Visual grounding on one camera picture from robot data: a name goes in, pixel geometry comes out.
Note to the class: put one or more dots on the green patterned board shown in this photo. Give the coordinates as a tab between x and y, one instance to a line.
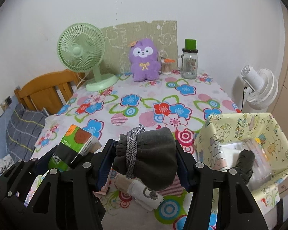
120	43

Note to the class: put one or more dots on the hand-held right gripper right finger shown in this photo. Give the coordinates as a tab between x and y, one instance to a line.
182	170

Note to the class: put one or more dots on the dark cloth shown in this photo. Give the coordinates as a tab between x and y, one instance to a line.
246	160

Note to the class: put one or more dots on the yellow cartoon fabric box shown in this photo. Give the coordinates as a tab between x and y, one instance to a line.
278	134

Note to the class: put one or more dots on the white standing fan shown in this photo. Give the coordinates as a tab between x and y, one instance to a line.
261	88

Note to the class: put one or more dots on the green tissue packet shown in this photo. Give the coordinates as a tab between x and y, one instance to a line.
74	139

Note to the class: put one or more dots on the purple plush toy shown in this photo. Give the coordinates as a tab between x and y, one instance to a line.
144	69

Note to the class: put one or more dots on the wooden chair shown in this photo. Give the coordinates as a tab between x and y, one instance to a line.
45	88

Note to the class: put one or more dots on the floral tablecloth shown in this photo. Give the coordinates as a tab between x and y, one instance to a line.
146	95

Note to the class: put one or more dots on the white patterned cloth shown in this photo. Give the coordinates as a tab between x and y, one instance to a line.
3	164

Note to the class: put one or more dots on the grey plaid blanket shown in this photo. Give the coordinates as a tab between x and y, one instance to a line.
24	129

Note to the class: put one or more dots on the white folded cloth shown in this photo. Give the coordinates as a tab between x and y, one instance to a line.
144	201

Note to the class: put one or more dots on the beige rolled cloth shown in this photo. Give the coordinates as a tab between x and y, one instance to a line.
127	184

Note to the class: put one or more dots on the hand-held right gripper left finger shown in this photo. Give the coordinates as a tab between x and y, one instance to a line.
105	167

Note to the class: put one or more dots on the green desk fan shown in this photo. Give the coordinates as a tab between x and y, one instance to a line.
79	50

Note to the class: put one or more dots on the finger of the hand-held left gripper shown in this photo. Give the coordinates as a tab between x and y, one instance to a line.
26	170

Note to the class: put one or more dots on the small cotton swab jar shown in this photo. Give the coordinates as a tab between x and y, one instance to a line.
166	68

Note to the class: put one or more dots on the glass jar with green lid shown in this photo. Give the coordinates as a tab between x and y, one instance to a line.
189	64

